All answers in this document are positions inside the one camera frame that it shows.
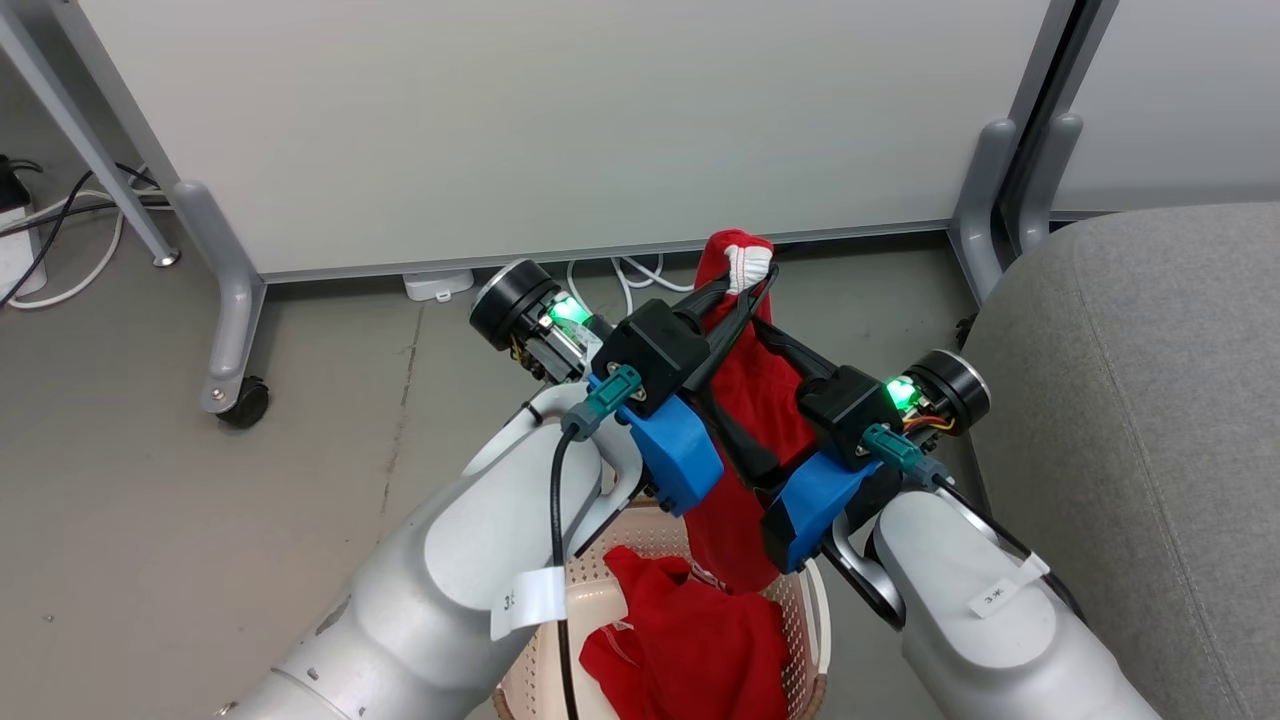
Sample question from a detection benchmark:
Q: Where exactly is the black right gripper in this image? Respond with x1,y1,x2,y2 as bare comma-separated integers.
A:
705,325,926,491

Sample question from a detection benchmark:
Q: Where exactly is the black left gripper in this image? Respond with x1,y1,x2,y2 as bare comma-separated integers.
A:
545,262,779,419

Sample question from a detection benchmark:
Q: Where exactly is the red garment with white collar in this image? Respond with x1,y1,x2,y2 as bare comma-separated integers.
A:
685,229,823,593

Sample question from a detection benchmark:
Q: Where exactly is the cream perforated laundry basket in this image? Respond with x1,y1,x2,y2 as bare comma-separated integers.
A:
490,498,833,720

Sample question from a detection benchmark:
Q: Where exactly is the wide white partition panel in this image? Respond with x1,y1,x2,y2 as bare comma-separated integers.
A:
10,0,1076,286

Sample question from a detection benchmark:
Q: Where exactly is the red crumpled garment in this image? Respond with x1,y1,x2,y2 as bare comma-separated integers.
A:
578,545,793,720

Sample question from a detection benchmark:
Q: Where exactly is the grey partition foot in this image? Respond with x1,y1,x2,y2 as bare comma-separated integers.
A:
170,180,271,416
1018,112,1087,253

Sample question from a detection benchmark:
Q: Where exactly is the grey fabric sofa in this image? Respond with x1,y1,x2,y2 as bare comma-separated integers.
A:
958,200,1280,720

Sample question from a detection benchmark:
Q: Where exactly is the narrow white partition panel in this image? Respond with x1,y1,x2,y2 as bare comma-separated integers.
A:
1040,0,1280,223

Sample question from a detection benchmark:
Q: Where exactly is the grey metal table leg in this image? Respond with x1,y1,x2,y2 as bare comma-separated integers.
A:
0,0,183,269

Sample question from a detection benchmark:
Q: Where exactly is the white power strip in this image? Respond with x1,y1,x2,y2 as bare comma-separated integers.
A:
0,200,49,303

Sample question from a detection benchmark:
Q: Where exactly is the black power adapter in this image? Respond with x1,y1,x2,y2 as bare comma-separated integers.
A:
0,155,35,213

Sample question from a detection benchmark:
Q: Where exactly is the coiled white cable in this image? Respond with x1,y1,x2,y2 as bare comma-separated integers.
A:
565,253,698,319

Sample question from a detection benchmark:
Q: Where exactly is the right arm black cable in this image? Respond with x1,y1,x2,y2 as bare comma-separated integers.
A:
860,422,1086,621

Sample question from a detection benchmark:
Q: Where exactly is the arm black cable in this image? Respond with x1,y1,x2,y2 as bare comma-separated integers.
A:
548,364,643,720
860,422,1086,621

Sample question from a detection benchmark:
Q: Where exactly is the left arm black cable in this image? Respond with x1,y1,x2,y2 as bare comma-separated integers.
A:
548,364,643,720

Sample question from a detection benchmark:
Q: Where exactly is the grey table leg frame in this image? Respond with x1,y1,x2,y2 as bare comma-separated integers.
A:
948,118,1023,303

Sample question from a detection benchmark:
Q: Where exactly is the white right arm cable label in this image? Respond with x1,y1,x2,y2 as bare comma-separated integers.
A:
968,553,1053,621

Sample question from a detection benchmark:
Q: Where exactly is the white arm cable label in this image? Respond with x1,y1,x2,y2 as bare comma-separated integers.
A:
489,565,568,643
968,553,1053,621

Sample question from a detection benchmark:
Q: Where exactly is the white left arm cable label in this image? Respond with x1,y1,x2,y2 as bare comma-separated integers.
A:
489,565,568,643

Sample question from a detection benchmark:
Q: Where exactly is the long white floor cable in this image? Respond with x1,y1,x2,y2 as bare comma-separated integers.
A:
0,188,151,311

